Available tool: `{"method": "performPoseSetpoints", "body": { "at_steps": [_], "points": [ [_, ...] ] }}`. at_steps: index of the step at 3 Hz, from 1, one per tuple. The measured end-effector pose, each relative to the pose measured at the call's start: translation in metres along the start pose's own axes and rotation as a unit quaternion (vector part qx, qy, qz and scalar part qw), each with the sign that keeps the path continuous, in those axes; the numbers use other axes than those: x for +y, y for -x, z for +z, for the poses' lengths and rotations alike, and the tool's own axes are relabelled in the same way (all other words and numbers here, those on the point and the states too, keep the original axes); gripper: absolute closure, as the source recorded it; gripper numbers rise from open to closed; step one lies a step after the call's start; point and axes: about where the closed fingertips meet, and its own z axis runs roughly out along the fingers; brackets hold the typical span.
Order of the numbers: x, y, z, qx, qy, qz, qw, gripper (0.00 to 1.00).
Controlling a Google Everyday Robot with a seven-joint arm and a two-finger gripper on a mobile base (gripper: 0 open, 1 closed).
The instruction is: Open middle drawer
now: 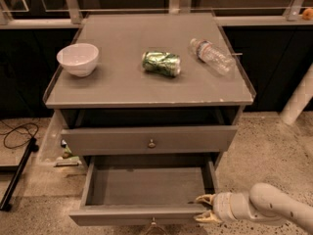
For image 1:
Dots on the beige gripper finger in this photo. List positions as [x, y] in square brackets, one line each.
[207, 217]
[205, 199]

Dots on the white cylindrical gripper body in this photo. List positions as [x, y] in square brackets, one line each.
[222, 207]

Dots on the grey drawer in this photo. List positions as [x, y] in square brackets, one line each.
[148, 140]
[141, 189]

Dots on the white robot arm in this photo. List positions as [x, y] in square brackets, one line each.
[267, 176]

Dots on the grey top drawer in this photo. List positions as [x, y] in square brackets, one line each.
[148, 140]

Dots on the grey drawer cabinet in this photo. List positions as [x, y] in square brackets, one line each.
[120, 93]

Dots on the crushed green soda can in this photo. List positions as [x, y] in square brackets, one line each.
[163, 63]

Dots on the items beside cabinet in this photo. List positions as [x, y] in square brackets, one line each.
[67, 158]

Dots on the clear plastic water bottle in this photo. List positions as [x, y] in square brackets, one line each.
[211, 55]

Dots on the white ceramic bowl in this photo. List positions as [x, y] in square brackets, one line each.
[79, 59]

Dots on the black metal floor bar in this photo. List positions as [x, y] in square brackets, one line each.
[17, 171]

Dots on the small orange fruit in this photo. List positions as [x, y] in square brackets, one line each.
[307, 14]

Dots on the metal railing frame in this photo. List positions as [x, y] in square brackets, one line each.
[30, 14]

